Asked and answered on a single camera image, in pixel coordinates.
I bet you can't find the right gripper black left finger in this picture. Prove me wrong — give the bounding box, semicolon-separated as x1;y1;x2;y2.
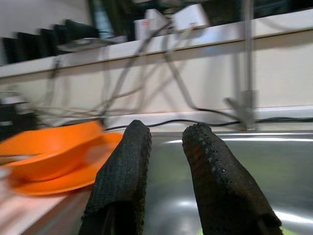
78;119;153;235

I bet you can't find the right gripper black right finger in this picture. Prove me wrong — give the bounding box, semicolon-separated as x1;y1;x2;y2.
182;123;282;235

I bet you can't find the orange plastic plate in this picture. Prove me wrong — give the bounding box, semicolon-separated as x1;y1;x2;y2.
9;132;124;196

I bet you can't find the orange plastic bowl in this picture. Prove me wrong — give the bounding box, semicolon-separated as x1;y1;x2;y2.
0;121;106;182

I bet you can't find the stainless steel sink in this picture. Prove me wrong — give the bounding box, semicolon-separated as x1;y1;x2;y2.
31;131;313;235

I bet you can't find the steel faucet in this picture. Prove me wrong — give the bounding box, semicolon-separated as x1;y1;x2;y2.
224;0;260;130

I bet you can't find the black charger with white label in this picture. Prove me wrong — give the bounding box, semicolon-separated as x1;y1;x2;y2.
0;92;40;134

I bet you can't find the white box with red label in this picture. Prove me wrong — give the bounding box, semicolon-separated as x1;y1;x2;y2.
134;8;172;41

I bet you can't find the white power adapter box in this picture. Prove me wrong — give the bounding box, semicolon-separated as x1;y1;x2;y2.
171;3;210;31

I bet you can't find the black counter cable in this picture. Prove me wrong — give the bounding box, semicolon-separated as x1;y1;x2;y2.
105;118;245;130

